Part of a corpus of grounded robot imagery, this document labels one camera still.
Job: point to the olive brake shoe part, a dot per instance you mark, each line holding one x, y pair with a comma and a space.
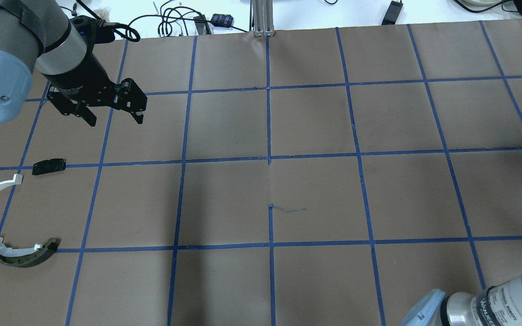
28, 257

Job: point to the small black remote part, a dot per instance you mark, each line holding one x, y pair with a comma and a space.
52, 165

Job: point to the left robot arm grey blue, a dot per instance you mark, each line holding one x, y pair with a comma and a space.
37, 35

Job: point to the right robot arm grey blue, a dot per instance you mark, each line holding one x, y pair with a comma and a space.
500, 305

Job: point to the black power adapter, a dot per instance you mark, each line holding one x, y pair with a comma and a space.
392, 13

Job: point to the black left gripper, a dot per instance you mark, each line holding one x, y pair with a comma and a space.
81, 74

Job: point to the aluminium frame post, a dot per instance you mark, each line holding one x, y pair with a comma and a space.
262, 18

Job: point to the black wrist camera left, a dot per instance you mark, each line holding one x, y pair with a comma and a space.
94, 31

